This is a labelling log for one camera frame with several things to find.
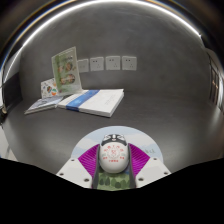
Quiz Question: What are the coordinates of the round landscape-print mouse pad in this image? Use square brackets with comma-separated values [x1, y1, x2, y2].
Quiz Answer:
[70, 125, 164, 192]

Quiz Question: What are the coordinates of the white book with blue band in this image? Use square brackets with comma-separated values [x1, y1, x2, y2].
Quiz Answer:
[57, 88, 125, 118]

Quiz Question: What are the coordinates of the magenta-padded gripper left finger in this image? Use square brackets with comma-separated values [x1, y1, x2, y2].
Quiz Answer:
[56, 143, 101, 190]

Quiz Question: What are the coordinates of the white panda-print computer mouse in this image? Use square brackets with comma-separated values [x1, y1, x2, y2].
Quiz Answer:
[98, 133, 130, 174]

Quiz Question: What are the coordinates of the green food-print leaflet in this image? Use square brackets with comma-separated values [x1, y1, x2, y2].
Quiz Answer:
[51, 46, 84, 97]

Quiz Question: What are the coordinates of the grey thin magazine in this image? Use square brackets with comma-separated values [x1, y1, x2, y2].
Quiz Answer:
[23, 95, 64, 116]

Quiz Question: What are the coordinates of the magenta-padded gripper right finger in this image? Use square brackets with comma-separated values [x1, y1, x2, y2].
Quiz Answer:
[127, 142, 172, 190]

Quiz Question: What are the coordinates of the white wall socket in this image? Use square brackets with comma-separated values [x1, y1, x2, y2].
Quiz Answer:
[121, 55, 138, 71]
[89, 56, 105, 72]
[77, 58, 90, 74]
[105, 55, 122, 71]

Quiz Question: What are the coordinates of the small colourful printed card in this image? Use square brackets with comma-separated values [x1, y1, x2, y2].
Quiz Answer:
[40, 77, 59, 100]

